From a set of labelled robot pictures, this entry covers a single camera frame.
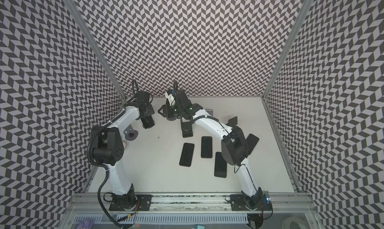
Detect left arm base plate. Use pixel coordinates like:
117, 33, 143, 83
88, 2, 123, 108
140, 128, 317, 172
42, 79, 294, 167
109, 195, 153, 212

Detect grey round stand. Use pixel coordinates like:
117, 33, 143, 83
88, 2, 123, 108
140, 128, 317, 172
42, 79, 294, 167
206, 109, 214, 116
124, 125, 139, 141

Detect black centre stand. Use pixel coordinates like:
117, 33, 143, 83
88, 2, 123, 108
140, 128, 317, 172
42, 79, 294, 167
181, 121, 193, 138

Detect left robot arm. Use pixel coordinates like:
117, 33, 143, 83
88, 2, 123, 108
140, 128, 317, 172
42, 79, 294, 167
86, 79, 155, 229

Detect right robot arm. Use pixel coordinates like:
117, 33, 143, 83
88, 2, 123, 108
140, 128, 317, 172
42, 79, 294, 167
158, 81, 264, 211

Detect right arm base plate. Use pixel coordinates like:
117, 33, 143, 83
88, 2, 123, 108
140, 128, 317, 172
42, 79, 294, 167
230, 194, 273, 212

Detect aluminium rail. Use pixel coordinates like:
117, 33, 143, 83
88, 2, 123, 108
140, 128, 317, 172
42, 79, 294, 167
71, 192, 317, 214

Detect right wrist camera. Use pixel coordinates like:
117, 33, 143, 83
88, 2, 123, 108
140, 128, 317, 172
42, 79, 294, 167
166, 92, 175, 107

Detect black folding stand right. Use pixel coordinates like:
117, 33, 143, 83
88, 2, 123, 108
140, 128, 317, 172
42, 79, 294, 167
226, 116, 238, 127

